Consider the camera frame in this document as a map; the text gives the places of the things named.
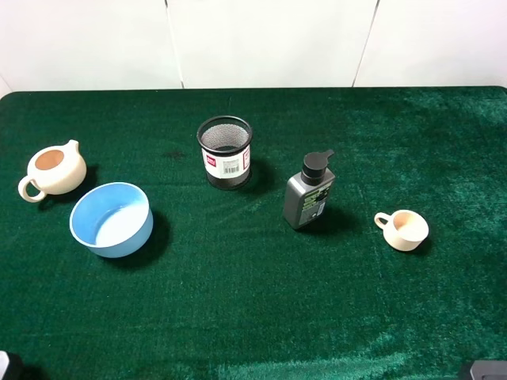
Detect black mesh pen holder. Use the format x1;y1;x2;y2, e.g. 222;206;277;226
196;116;253;190

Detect grey pump bottle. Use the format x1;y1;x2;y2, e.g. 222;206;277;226
283;150;336;230

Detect green velvet tablecloth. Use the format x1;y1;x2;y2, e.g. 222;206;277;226
1;87;506;379

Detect light blue bowl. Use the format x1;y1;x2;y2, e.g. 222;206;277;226
69;182;154;259

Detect cream small cup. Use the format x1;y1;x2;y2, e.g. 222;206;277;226
374;210;429;252

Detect cream ceramic teapot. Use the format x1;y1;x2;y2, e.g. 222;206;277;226
17;139;87;203

